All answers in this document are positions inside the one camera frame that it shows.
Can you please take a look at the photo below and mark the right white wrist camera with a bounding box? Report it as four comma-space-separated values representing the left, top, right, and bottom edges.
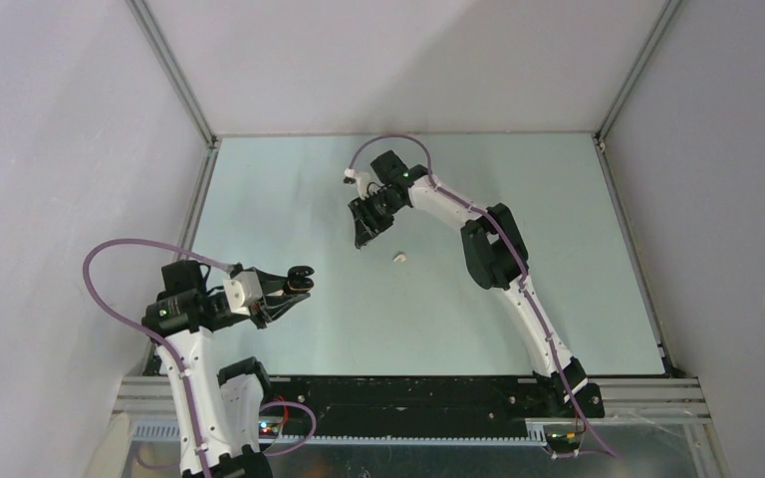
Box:
343, 168, 372, 199

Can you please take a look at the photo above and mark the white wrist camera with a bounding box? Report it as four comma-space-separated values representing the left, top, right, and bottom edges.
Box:
343, 168, 372, 199
222, 271, 263, 316

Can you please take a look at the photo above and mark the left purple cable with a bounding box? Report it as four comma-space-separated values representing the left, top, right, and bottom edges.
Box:
82, 238, 235, 478

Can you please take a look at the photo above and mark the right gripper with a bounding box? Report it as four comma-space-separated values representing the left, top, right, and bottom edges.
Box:
349, 191, 405, 249

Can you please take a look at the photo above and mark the purple cable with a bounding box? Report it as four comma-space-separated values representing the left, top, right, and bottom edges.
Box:
348, 134, 622, 463
82, 238, 235, 478

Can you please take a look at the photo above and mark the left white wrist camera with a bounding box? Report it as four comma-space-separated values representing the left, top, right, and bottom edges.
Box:
222, 271, 263, 316

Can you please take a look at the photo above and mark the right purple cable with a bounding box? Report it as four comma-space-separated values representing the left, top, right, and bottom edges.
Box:
348, 134, 622, 463

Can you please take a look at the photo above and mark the aluminium frame rail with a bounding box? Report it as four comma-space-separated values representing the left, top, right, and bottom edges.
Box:
113, 374, 714, 450

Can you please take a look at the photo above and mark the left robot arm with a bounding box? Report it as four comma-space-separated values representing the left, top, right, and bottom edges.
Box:
141, 260, 314, 477

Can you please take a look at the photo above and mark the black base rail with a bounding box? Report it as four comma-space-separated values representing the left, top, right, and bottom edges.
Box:
271, 375, 605, 439

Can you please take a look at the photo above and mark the black earbud charging case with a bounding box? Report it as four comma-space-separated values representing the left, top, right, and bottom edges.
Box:
284, 265, 315, 294

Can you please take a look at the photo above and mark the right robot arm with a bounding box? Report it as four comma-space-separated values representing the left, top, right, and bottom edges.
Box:
344, 150, 589, 416

